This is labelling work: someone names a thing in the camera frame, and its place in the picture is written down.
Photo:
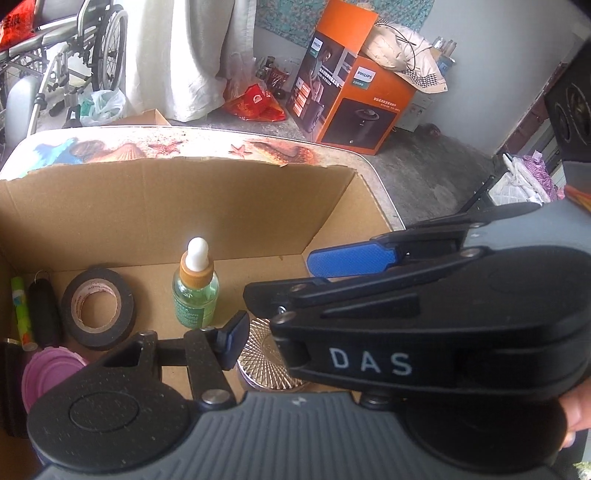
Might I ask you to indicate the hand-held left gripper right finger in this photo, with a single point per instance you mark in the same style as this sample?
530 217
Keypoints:
376 399

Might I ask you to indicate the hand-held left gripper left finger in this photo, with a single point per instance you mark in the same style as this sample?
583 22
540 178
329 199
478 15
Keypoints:
233 339

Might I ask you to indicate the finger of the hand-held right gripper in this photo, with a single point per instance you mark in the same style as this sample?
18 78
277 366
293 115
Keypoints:
346 261
286 295

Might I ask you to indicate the black jar with gold lid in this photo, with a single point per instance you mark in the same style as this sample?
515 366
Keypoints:
263 350

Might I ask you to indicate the green dropper bottle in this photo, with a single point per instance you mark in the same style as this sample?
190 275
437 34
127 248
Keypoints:
194 300

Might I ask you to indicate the black tape roll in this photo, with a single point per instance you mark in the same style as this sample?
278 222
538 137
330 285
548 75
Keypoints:
129 318

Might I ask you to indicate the black tube with metal cap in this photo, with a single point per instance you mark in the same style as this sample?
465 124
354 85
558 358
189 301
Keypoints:
45 314

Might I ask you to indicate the person's right hand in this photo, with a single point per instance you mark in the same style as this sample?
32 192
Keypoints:
579 415

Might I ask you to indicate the black metal stand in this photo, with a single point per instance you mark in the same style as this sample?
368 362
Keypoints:
478 196

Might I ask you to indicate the white quilted bag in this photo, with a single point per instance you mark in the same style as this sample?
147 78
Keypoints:
517 184

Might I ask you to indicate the orange appliance carton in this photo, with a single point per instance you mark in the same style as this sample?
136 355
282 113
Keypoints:
360 99

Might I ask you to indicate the red plastic bag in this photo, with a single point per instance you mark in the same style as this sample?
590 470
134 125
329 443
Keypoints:
16 23
254 104

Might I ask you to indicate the pink round lid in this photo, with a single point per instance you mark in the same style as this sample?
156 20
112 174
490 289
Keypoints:
46 374

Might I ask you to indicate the green patterned stick tube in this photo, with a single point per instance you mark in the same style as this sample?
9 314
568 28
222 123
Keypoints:
23 314

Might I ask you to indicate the white checked hat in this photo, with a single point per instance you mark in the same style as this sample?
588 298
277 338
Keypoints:
401 46

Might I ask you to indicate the black rectangular case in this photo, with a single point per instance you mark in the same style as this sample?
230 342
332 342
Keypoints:
11 392

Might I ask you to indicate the small cardboard box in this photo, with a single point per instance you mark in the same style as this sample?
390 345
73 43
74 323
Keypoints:
143 117

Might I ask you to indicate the white hanging cloth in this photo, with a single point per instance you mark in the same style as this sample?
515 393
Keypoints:
184 55

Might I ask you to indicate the white plastic bag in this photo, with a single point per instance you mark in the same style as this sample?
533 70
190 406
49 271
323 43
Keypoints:
104 104

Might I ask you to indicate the wheelchair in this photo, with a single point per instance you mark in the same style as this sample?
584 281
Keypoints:
108 50

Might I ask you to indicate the grey plastic container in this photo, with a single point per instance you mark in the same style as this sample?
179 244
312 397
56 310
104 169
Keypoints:
23 106

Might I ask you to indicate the teal patterned wall cloth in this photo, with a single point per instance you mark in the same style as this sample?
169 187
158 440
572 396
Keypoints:
286 18

